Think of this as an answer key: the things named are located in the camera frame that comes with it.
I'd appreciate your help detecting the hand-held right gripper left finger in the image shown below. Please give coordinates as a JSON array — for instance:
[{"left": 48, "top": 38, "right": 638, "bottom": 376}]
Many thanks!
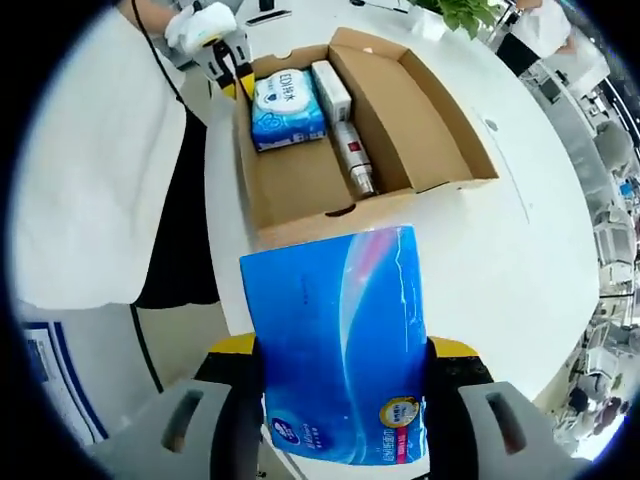
[{"left": 87, "top": 335, "right": 267, "bottom": 480}]

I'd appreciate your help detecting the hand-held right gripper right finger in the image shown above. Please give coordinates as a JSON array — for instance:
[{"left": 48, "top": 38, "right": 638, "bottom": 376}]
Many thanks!
[{"left": 423, "top": 336, "right": 587, "bottom": 480}]

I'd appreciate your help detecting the blue white wet wipes pack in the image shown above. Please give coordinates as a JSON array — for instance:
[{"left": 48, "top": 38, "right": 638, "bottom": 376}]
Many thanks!
[{"left": 249, "top": 68, "right": 329, "bottom": 153}]

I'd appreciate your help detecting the white green medicine box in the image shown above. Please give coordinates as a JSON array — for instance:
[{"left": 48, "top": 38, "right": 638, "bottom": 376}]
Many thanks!
[{"left": 310, "top": 59, "right": 352, "bottom": 122}]

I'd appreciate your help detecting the white bottle with red label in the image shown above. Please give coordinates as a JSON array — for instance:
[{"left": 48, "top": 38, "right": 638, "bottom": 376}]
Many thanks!
[{"left": 332, "top": 119, "right": 377, "bottom": 198}]

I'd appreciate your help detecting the blue soft tissue pack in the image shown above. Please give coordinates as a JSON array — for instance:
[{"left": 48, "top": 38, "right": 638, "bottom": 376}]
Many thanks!
[{"left": 238, "top": 224, "right": 432, "bottom": 467}]

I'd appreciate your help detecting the brown cardboard shoe box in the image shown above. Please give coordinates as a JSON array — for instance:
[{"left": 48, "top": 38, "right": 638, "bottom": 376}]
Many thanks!
[{"left": 233, "top": 26, "right": 501, "bottom": 250}]

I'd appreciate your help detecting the black flat phone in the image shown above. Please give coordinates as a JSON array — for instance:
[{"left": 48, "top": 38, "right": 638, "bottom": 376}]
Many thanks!
[{"left": 244, "top": 9, "right": 293, "bottom": 28}]

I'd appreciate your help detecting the blue white display board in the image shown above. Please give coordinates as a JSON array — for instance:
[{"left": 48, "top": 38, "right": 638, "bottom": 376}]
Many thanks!
[{"left": 20, "top": 319, "right": 110, "bottom": 447}]

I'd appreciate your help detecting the person's black garment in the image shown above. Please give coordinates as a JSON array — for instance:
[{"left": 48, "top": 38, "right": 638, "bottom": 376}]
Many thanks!
[{"left": 133, "top": 110, "right": 222, "bottom": 307}]

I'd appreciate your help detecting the green plant in white pot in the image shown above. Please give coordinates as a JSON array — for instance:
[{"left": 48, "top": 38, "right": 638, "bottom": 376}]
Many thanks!
[{"left": 407, "top": 0, "right": 512, "bottom": 42}]

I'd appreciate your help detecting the grey padded office chair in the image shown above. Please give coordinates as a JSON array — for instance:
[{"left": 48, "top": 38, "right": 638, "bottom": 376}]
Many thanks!
[{"left": 594, "top": 119, "right": 637, "bottom": 167}]

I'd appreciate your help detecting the black cable with plug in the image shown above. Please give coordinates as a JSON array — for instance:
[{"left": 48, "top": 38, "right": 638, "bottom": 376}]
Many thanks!
[{"left": 348, "top": 0, "right": 412, "bottom": 14}]

